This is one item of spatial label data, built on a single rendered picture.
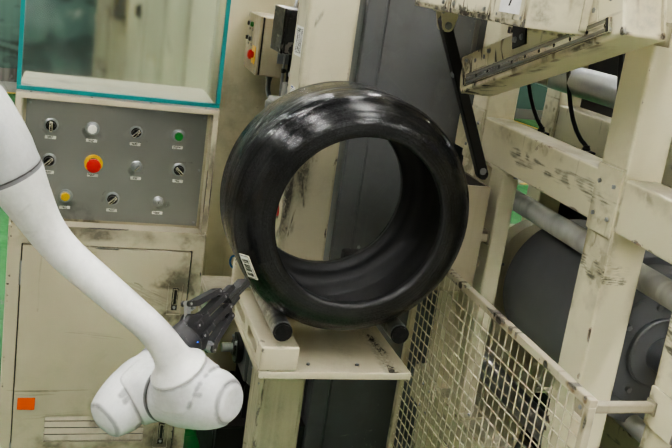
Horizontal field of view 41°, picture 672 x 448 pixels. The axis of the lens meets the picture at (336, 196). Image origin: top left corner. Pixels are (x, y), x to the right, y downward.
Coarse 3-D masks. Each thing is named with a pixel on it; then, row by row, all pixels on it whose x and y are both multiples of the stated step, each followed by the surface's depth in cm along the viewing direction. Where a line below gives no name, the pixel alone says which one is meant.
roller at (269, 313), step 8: (256, 296) 218; (264, 304) 210; (264, 312) 208; (272, 312) 205; (272, 320) 201; (280, 320) 200; (272, 328) 199; (280, 328) 198; (288, 328) 199; (280, 336) 199; (288, 336) 199
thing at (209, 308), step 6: (228, 294) 184; (210, 300) 184; (216, 300) 183; (222, 300) 184; (204, 306) 182; (210, 306) 181; (216, 306) 182; (198, 312) 181; (204, 312) 180; (210, 312) 181; (204, 318) 178; (198, 324) 177
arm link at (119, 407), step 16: (144, 352) 168; (128, 368) 163; (144, 368) 161; (112, 384) 160; (128, 384) 159; (144, 384) 158; (96, 400) 158; (112, 400) 157; (128, 400) 158; (144, 400) 157; (96, 416) 159; (112, 416) 156; (128, 416) 157; (144, 416) 159; (112, 432) 159; (128, 432) 160
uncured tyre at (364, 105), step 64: (256, 128) 198; (320, 128) 188; (384, 128) 191; (256, 192) 188; (448, 192) 199; (256, 256) 192; (384, 256) 228; (448, 256) 204; (320, 320) 200; (384, 320) 206
